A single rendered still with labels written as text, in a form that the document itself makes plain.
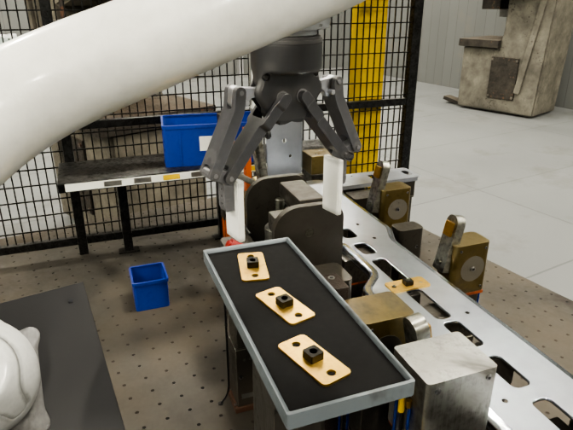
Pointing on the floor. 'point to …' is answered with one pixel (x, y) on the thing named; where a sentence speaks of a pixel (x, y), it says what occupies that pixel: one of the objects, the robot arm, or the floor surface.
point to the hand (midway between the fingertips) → (286, 214)
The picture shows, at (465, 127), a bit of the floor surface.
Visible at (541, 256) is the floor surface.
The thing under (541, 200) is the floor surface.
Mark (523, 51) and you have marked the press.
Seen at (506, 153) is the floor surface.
